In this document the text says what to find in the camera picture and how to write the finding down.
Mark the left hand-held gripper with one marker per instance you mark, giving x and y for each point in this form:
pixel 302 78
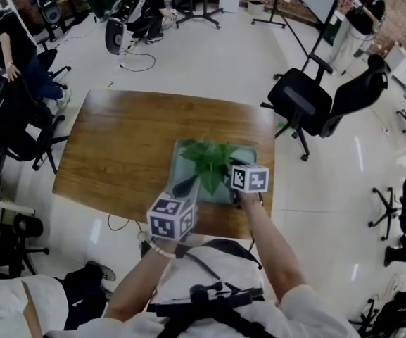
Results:
pixel 169 220

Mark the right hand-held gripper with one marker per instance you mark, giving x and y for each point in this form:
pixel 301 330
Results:
pixel 250 178

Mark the green potted flower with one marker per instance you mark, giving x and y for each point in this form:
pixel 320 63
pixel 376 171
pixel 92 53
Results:
pixel 209 160

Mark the grey-green tray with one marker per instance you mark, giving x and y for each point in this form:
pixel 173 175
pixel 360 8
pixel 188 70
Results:
pixel 183 169

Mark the person's right forearm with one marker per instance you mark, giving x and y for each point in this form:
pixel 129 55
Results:
pixel 273 252

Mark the person's left forearm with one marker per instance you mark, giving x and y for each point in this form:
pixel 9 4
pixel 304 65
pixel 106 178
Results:
pixel 136 283

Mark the person's shoe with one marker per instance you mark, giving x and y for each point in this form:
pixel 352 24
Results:
pixel 143 241

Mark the person's white shirt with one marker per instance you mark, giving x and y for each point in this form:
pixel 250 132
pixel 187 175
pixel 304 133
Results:
pixel 223 269

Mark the black chest harness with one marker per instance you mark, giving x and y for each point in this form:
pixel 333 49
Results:
pixel 202 303

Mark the black office chair with headrest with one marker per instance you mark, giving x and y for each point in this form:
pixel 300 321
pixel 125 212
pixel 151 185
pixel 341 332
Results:
pixel 304 100

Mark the black stool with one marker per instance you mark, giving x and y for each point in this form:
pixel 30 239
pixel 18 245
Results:
pixel 28 227

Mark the white side desk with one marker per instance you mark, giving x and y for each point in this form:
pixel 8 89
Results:
pixel 2 204

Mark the white waste bin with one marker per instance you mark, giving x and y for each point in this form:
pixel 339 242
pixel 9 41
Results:
pixel 255 7

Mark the black stand base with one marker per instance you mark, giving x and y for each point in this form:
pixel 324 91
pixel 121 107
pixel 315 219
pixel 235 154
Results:
pixel 199 14

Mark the black mesh office chair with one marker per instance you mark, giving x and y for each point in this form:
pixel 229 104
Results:
pixel 12 125

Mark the white storage boxes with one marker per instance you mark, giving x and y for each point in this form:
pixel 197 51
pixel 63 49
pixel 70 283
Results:
pixel 401 65

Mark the pile of black bags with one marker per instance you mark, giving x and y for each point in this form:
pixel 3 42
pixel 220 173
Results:
pixel 399 315

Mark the white and black robot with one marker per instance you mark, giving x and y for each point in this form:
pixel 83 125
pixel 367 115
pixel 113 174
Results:
pixel 121 19
pixel 49 7

